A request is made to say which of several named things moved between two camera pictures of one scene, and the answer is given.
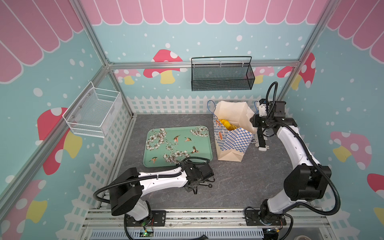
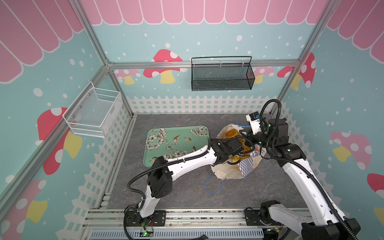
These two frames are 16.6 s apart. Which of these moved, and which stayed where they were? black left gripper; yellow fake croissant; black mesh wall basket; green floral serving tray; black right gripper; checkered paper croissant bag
Moved: black right gripper; black left gripper; yellow fake croissant; checkered paper croissant bag
Stayed: black mesh wall basket; green floral serving tray
